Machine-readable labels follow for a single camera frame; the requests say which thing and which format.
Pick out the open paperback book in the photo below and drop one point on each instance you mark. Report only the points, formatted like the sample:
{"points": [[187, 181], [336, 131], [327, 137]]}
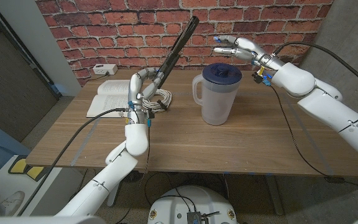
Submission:
{"points": [[110, 101]]}

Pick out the grey tape strip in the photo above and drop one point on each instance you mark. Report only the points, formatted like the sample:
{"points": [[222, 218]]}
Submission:
{"points": [[84, 143]]}

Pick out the clear pitcher with blue lid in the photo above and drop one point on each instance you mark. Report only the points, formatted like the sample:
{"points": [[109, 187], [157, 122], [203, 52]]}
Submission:
{"points": [[217, 96]]}

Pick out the red brick printed backdrop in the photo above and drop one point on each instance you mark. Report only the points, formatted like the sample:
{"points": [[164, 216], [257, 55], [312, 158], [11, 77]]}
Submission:
{"points": [[104, 34]]}

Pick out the black stapler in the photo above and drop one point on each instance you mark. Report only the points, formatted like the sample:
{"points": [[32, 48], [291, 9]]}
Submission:
{"points": [[179, 46]]}

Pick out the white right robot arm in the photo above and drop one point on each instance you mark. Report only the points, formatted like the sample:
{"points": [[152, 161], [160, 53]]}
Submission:
{"points": [[331, 109]]}

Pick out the grey table leg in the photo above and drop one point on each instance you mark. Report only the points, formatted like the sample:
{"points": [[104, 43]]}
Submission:
{"points": [[274, 196]]}

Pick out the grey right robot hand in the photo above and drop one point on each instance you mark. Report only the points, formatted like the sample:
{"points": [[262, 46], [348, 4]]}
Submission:
{"points": [[247, 46]]}

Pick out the white power strip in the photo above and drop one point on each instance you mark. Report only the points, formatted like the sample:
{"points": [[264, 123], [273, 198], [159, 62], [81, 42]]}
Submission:
{"points": [[105, 69]]}

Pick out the white sneaker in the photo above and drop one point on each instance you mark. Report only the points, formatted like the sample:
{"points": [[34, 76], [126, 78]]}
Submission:
{"points": [[12, 200]]}

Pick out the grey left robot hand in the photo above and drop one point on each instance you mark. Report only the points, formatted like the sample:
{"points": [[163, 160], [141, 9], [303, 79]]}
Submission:
{"points": [[134, 90]]}

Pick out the dark wooden door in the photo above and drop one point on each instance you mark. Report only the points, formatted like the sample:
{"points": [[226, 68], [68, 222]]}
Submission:
{"points": [[8, 87]]}

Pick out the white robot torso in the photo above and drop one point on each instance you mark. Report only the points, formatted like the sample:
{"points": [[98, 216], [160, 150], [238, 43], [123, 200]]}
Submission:
{"points": [[194, 199]]}

